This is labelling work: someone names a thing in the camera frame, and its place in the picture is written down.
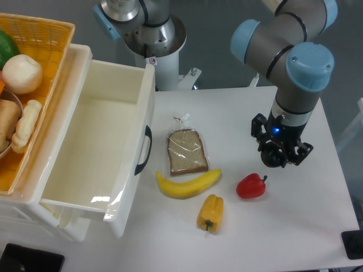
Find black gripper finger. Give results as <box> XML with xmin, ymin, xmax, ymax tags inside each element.
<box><xmin>288</xmin><ymin>141</ymin><xmax>314</xmax><ymax>165</ymax></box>
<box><xmin>251</xmin><ymin>113</ymin><xmax>267</xmax><ymax>152</ymax></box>

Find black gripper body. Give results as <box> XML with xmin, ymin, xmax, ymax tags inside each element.
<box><xmin>263</xmin><ymin>107</ymin><xmax>309</xmax><ymax>155</ymax></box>

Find dark purple mangosteen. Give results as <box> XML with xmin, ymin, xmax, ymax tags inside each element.
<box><xmin>260</xmin><ymin>142</ymin><xmax>286</xmax><ymax>168</ymax></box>

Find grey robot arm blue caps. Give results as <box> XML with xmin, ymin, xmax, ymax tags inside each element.
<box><xmin>93</xmin><ymin>1</ymin><xmax>337</xmax><ymax>168</ymax></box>

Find white open upper drawer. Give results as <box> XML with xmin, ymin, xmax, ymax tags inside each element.
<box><xmin>43</xmin><ymin>60</ymin><xmax>155</xmax><ymax>237</ymax></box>

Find white plastic drawer cabinet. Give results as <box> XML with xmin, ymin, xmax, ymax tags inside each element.
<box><xmin>1</xmin><ymin>44</ymin><xmax>92</xmax><ymax>241</ymax></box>

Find red bell pepper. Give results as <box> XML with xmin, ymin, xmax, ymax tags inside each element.
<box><xmin>236</xmin><ymin>173</ymin><xmax>268</xmax><ymax>199</ymax></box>

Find bagged brown bread slice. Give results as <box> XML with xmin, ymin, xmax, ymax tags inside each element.
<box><xmin>166</xmin><ymin>113</ymin><xmax>209</xmax><ymax>177</ymax></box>

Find black device bottom right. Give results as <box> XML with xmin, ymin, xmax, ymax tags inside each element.
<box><xmin>341</xmin><ymin>230</ymin><xmax>362</xmax><ymax>260</ymax></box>

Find black device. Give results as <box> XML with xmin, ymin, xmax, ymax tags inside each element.
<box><xmin>341</xmin><ymin>230</ymin><xmax>362</xmax><ymax>260</ymax></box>
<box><xmin>1</xmin><ymin>243</ymin><xmax>65</xmax><ymax>271</ymax></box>

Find yellow banana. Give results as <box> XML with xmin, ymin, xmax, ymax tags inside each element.
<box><xmin>155</xmin><ymin>169</ymin><xmax>222</xmax><ymax>199</ymax></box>

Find yellow bell pepper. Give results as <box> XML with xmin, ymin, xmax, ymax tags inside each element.
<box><xmin>197</xmin><ymin>194</ymin><xmax>224</xmax><ymax>233</ymax></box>

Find orange woven basket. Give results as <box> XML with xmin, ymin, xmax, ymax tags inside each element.
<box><xmin>1</xmin><ymin>13</ymin><xmax>75</xmax><ymax>196</ymax></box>

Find beige peanut-shaped pastry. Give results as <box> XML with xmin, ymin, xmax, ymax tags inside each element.
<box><xmin>11</xmin><ymin>100</ymin><xmax>42</xmax><ymax>154</ymax></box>

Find white round bun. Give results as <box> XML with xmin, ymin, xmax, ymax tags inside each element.
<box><xmin>2</xmin><ymin>54</ymin><xmax>43</xmax><ymax>95</ymax></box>

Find brown bread roll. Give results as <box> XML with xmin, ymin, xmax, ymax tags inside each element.
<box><xmin>0</xmin><ymin>99</ymin><xmax>20</xmax><ymax>152</ymax></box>

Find metal bowl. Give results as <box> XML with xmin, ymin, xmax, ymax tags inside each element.
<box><xmin>1</xmin><ymin>89</ymin><xmax>23</xmax><ymax>159</ymax></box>

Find green vegetable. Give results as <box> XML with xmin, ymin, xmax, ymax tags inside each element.
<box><xmin>0</xmin><ymin>30</ymin><xmax>20</xmax><ymax>70</ymax></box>

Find black device bottom left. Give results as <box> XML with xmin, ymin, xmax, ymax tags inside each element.
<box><xmin>1</xmin><ymin>243</ymin><xmax>65</xmax><ymax>271</ymax></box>

